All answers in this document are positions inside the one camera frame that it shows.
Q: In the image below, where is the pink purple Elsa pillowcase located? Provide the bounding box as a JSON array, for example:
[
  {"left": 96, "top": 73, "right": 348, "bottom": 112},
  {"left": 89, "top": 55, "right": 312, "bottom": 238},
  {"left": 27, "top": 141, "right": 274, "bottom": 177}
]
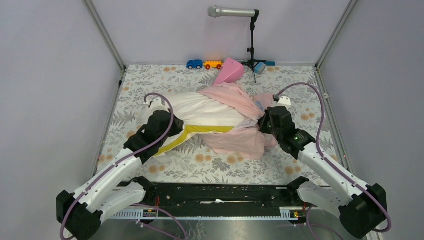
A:
[{"left": 198, "top": 83, "right": 278, "bottom": 160}]

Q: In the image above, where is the white pillow yellow edge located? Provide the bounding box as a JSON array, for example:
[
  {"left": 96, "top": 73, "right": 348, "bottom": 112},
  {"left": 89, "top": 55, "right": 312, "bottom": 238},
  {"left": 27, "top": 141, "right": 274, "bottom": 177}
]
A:
[{"left": 153, "top": 92, "right": 247, "bottom": 164}]

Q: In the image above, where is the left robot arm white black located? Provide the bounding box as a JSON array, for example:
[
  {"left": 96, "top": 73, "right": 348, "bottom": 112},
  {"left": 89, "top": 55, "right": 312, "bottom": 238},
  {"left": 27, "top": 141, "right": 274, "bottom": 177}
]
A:
[{"left": 56, "top": 99, "right": 184, "bottom": 240}]

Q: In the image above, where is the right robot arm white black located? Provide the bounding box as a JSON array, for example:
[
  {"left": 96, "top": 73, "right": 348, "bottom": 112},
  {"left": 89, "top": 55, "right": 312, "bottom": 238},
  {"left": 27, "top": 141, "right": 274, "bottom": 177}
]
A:
[{"left": 258, "top": 106, "right": 390, "bottom": 239}]

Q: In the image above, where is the small light blue block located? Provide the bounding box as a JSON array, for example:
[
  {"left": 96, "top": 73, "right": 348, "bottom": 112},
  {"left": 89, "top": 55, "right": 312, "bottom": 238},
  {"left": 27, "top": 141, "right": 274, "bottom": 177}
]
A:
[{"left": 254, "top": 62, "right": 267, "bottom": 75}]

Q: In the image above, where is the pink wedge box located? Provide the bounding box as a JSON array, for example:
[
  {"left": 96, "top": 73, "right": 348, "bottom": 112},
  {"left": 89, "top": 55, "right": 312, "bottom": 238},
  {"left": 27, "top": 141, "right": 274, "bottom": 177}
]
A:
[{"left": 212, "top": 57, "right": 245, "bottom": 86}]

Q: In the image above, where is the blue toy car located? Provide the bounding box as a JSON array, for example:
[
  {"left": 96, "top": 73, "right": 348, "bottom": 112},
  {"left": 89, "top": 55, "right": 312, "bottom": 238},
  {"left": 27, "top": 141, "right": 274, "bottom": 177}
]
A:
[{"left": 186, "top": 59, "right": 204, "bottom": 70}]

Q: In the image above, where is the orange yellow toy wagon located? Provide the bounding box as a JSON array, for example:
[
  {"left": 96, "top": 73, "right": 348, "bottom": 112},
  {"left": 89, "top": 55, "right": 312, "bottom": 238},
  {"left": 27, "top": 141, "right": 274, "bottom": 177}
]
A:
[{"left": 203, "top": 61, "right": 223, "bottom": 70}]

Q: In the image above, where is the black microphone stand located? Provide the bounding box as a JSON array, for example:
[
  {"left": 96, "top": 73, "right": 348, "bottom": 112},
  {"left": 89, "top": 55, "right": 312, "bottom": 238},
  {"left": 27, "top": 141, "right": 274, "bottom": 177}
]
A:
[{"left": 242, "top": 9, "right": 265, "bottom": 83}]

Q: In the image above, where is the silver microphone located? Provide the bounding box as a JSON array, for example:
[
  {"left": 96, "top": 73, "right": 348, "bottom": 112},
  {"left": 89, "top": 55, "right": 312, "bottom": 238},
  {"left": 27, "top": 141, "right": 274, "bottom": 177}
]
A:
[{"left": 207, "top": 5, "right": 259, "bottom": 18}]

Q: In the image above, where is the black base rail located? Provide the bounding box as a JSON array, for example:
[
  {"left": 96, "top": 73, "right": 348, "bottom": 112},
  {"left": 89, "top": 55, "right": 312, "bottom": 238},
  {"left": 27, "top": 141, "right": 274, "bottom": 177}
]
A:
[{"left": 130, "top": 176, "right": 311, "bottom": 219}]

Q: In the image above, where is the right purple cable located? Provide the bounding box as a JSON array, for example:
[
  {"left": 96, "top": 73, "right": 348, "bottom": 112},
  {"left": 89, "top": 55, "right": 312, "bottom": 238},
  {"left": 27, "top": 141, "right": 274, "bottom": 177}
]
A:
[{"left": 273, "top": 82, "right": 392, "bottom": 233}]

